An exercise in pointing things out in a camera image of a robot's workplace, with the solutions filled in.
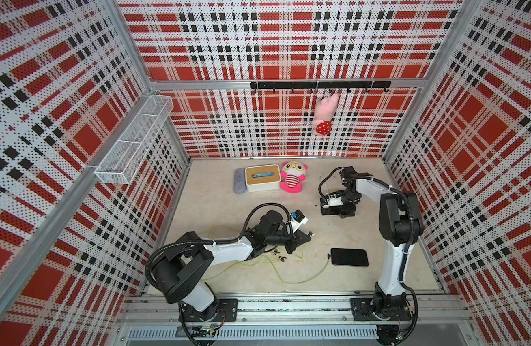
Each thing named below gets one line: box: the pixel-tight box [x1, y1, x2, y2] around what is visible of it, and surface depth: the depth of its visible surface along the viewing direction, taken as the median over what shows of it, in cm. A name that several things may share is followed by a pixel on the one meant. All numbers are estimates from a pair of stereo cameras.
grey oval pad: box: [233, 167, 247, 194], surface depth 109 cm
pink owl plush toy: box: [279, 160, 309, 194], surface depth 107 cm
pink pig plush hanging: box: [312, 92, 340, 136], surface depth 95 cm
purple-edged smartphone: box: [330, 247, 369, 267], surface depth 88 cm
